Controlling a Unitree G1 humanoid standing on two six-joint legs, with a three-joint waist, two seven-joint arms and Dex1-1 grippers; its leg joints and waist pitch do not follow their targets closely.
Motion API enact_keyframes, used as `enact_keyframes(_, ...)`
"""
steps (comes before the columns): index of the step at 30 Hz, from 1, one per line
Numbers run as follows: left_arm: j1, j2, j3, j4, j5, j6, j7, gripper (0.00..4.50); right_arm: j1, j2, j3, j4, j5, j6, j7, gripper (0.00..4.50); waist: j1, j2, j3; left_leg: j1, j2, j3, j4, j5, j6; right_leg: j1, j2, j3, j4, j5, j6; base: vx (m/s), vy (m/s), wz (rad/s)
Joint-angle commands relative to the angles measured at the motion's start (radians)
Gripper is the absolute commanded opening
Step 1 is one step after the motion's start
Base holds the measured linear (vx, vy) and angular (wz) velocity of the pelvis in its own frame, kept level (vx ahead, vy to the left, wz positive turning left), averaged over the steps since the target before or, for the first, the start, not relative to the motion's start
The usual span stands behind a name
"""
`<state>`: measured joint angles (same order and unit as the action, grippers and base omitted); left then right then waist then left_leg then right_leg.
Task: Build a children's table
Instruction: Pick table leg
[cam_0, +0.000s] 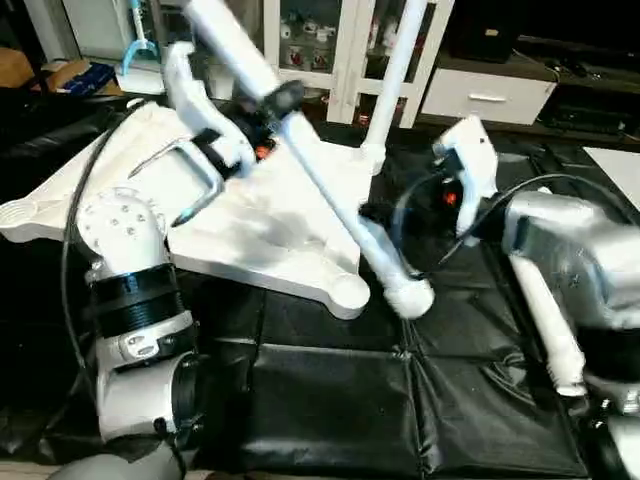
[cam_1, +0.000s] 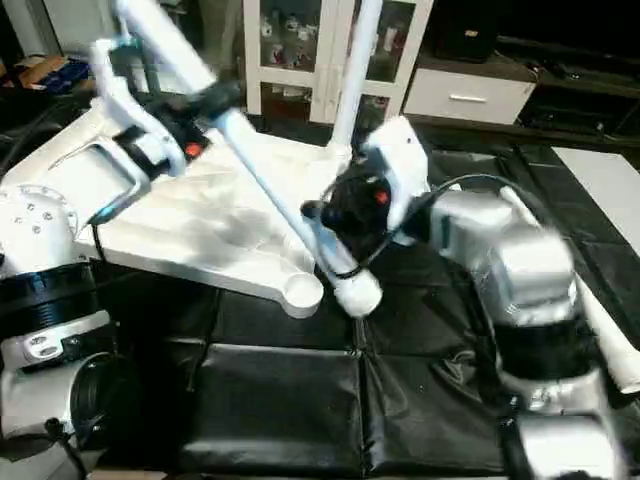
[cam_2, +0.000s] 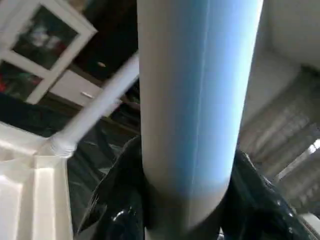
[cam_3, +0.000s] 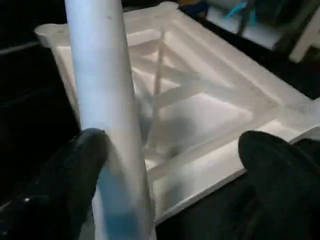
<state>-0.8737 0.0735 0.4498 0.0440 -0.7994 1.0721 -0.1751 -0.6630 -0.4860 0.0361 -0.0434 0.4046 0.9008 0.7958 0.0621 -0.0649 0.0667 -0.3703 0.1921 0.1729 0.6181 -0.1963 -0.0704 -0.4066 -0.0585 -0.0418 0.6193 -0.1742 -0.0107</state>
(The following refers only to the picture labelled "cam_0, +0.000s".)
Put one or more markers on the light blue plastic object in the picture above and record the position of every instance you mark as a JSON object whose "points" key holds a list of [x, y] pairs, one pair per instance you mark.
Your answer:
{"points": [[140, 40]]}

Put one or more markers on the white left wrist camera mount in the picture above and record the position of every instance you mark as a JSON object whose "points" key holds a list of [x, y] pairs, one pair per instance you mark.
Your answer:
{"points": [[200, 100]]}

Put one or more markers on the white drawer unit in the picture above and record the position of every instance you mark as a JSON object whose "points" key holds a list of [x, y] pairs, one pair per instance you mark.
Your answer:
{"points": [[490, 97]]}

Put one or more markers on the brown cardboard box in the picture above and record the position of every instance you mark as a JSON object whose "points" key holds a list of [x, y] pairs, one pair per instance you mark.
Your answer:
{"points": [[80, 75]]}

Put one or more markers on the white plastic table top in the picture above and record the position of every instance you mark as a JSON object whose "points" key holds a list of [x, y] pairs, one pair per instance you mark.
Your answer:
{"points": [[260, 220]]}

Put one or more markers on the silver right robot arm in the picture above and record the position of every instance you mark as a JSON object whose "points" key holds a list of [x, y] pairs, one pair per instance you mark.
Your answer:
{"points": [[580, 270]]}

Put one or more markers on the dark low media cabinet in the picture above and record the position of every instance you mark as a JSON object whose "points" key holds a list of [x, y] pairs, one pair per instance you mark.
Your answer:
{"points": [[595, 95]]}

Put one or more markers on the black work mat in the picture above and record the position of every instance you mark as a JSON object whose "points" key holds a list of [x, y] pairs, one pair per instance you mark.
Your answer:
{"points": [[320, 400]]}

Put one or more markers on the white glass door cabinet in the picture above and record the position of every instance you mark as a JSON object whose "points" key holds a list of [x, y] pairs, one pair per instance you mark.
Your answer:
{"points": [[330, 50]]}

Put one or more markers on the white plastic table leg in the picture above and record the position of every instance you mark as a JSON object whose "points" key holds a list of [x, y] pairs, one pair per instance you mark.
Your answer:
{"points": [[550, 320], [395, 80], [340, 200]]}

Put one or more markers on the white flat board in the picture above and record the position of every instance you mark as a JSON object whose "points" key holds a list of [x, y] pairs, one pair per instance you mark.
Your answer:
{"points": [[618, 175]]}

